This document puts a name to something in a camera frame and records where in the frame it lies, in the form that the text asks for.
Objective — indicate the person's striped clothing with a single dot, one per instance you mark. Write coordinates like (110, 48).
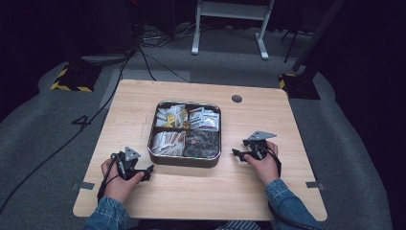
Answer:
(237, 225)

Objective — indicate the group of white yellow packets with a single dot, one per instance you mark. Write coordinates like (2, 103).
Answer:
(172, 116)

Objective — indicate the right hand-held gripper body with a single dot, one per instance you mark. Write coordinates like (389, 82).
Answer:
(257, 148)

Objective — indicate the white metal stand frame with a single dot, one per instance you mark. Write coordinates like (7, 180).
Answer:
(233, 11)

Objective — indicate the group of white brown stick packets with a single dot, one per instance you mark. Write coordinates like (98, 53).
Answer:
(167, 142)

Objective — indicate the person's right hand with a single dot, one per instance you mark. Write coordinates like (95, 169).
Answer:
(268, 167)

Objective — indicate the person's left hand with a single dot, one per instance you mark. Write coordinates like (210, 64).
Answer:
(118, 188)

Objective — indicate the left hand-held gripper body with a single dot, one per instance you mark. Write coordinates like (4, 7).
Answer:
(127, 164)

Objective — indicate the grey metal table bracket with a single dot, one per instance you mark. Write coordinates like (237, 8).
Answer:
(314, 185)
(83, 185)

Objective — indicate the group of white silver packets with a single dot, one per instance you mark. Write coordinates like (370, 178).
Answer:
(206, 119)

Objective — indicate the round grey table grommet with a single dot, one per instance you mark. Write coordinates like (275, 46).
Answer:
(236, 98)

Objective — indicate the black stand base hazard stripes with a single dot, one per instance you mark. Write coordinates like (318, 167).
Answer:
(300, 87)
(75, 80)

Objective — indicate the square metal compartment tin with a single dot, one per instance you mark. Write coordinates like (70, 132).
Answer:
(183, 161)

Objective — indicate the dark slanted stand pole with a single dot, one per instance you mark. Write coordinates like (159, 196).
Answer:
(314, 38)

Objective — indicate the group of dark packets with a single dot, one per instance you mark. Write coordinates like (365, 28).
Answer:
(201, 143)

